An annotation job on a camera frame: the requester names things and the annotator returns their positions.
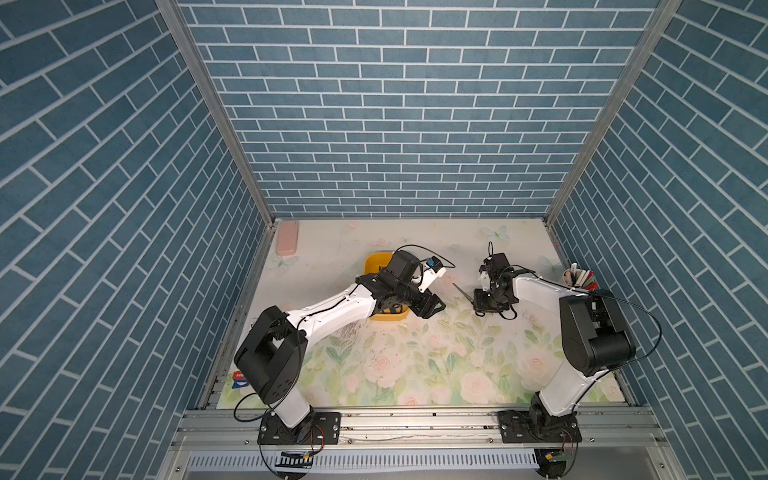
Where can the aluminium corner frame post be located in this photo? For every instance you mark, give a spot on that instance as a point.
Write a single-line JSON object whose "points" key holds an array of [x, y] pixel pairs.
{"points": [[657, 24], [172, 15]]}

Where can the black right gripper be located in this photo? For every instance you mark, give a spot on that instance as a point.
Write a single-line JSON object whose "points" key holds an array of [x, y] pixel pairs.
{"points": [[479, 306]]}

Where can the yellow plastic storage box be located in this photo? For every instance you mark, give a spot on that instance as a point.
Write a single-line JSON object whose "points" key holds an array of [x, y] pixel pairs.
{"points": [[375, 264]]}

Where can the pink pencil case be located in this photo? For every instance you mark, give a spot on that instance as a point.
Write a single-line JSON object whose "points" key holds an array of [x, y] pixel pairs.
{"points": [[286, 241]]}

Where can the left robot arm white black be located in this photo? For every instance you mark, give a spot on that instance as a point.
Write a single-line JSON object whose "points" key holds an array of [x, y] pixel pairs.
{"points": [[272, 354]]}

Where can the aluminium corner frame post right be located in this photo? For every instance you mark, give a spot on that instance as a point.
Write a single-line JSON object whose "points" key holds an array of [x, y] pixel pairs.
{"points": [[657, 24]]}

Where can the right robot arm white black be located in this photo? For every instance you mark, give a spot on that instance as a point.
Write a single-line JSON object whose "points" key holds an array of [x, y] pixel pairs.
{"points": [[595, 335]]}

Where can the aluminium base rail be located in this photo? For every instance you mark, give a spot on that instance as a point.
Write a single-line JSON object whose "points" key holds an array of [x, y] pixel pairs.
{"points": [[616, 442]]}

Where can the pink pen holder cup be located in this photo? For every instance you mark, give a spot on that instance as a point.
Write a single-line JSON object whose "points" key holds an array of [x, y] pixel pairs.
{"points": [[569, 283]]}

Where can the aluminium corner frame post left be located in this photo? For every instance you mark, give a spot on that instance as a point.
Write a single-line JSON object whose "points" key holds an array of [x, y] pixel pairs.
{"points": [[172, 15]]}

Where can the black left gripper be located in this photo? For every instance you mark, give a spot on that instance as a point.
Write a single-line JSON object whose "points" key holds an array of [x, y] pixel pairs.
{"points": [[425, 304]]}

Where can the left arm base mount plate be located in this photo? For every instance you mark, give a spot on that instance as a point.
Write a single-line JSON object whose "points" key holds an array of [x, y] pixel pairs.
{"points": [[317, 428]]}

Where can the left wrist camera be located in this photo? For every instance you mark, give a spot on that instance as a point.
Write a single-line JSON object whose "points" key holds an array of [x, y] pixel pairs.
{"points": [[431, 269]]}

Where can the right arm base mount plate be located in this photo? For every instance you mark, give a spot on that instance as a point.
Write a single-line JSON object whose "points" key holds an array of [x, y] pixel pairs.
{"points": [[537, 426]]}

